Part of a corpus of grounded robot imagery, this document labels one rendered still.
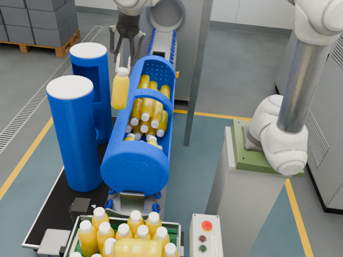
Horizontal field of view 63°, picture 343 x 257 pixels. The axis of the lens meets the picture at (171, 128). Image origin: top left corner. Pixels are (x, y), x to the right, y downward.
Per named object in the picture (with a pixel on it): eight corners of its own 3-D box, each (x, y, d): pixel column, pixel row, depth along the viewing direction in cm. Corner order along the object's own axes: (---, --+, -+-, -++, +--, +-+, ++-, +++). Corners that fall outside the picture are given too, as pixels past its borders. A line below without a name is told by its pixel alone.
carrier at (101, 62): (82, 127, 281) (82, 146, 260) (70, 43, 226) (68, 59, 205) (112, 125, 288) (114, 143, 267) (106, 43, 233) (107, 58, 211)
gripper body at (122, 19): (143, 11, 100) (139, 36, 106) (119, 5, 99) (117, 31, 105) (140, 18, 94) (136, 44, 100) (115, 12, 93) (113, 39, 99)
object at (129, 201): (144, 208, 123) (145, 190, 115) (143, 213, 121) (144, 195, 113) (121, 206, 123) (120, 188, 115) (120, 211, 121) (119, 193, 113)
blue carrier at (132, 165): (172, 96, 193) (178, 57, 175) (164, 201, 125) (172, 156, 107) (131, 90, 192) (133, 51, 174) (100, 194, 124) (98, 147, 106)
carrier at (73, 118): (87, 198, 217) (110, 175, 236) (70, 105, 161) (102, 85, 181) (59, 182, 226) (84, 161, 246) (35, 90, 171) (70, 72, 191)
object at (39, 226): (139, 129, 309) (139, 118, 300) (100, 265, 193) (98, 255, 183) (92, 124, 310) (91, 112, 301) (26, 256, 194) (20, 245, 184)
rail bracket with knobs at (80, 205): (98, 212, 123) (96, 198, 116) (94, 227, 117) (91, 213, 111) (75, 210, 123) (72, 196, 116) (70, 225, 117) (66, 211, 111)
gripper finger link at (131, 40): (129, 27, 102) (133, 27, 102) (131, 55, 109) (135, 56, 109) (127, 30, 99) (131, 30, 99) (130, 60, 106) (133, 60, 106)
